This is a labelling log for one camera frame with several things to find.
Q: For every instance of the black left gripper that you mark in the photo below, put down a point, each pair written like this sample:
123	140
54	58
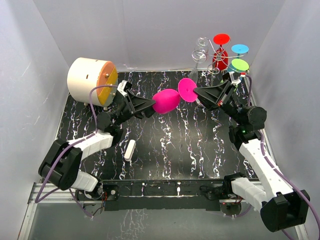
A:
136	105

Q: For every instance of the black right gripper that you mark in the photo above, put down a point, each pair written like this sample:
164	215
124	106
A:
215	93

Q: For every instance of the pink wine glass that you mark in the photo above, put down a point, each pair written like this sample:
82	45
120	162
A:
168	99

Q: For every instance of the green wine glass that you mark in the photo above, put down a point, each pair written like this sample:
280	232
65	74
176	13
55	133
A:
240	65

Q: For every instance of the clear champagne flute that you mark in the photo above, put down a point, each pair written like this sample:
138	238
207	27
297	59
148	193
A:
199	57

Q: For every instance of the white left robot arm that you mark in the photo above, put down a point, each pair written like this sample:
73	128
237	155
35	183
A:
61	165

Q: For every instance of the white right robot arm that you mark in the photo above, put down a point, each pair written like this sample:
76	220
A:
279	204

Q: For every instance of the red wine glass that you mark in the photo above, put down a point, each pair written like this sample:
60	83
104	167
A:
220	57

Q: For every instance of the clear wine glass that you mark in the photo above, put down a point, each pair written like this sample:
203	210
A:
202	46

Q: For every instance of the chrome wine glass rack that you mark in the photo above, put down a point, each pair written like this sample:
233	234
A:
225	74

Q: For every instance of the blue wine glass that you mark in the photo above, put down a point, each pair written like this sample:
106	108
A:
240	50

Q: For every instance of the small white bar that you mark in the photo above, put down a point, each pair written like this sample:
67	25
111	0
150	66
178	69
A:
129	150

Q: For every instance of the white orange cylinder drum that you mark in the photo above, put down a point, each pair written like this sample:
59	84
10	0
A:
89	78

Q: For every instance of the black front base bar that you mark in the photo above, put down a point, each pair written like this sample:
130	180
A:
186	194

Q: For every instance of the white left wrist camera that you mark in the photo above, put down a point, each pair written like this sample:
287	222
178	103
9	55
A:
123	87

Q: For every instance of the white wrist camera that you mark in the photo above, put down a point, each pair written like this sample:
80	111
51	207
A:
123	87
236	77

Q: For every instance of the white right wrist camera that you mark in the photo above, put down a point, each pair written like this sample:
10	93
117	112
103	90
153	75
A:
236	77

